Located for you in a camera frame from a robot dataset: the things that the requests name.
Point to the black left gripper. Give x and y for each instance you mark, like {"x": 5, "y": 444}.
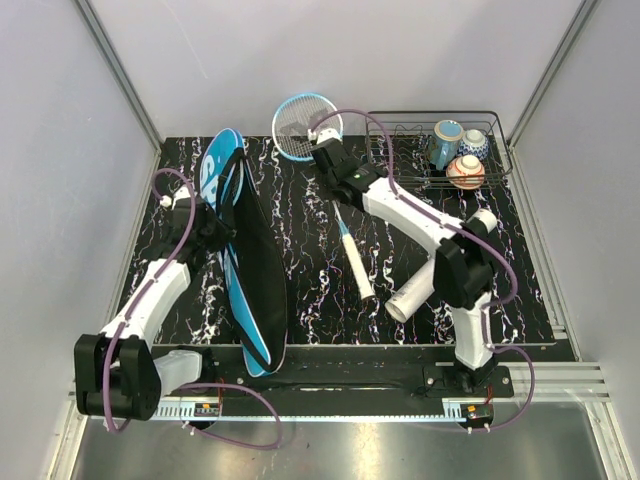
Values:
{"x": 227, "y": 233}

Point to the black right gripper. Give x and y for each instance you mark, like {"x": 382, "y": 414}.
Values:
{"x": 329, "y": 193}

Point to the blue sport racket bag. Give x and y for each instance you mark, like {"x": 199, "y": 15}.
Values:
{"x": 249, "y": 255}

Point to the blue badminton racket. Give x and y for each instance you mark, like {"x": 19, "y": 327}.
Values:
{"x": 289, "y": 127}

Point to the white shuttlecock tube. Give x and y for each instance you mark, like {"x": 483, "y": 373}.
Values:
{"x": 459, "y": 270}

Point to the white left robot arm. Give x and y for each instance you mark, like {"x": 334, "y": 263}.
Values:
{"x": 116, "y": 364}

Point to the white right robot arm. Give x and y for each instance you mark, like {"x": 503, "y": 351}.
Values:
{"x": 472, "y": 352}

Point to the blue ceramic mug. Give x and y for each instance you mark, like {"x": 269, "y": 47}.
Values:
{"x": 444, "y": 143}

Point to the red white patterned bowl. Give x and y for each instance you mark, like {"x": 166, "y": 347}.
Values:
{"x": 466, "y": 172}

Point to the blue white patterned bowl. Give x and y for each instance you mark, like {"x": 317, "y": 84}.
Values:
{"x": 475, "y": 143}

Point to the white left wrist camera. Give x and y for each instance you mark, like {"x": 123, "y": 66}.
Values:
{"x": 183, "y": 198}

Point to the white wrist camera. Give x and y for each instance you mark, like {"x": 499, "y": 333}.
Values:
{"x": 323, "y": 135}
{"x": 183, "y": 198}

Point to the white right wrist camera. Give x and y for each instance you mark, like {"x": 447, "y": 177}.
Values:
{"x": 323, "y": 135}

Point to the black wire dish basket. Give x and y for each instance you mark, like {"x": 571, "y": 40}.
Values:
{"x": 410, "y": 132}

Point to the aluminium frame post left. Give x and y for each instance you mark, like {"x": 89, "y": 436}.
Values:
{"x": 99, "y": 34}

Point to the aluminium frame post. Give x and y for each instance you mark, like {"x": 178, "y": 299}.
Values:
{"x": 99, "y": 34}
{"x": 573, "y": 32}

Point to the aluminium frame post right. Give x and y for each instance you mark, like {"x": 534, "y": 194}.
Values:
{"x": 573, "y": 32}

